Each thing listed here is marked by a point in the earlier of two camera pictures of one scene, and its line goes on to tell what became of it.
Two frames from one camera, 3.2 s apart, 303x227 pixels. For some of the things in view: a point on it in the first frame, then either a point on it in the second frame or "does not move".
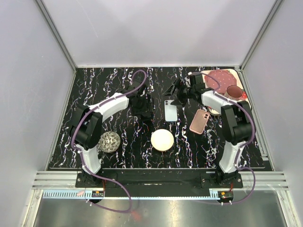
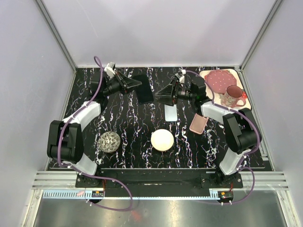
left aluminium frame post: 57,35 does not move
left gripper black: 147,108 → 125,82
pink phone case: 199,121 does not move
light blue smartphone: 170,111 does not move
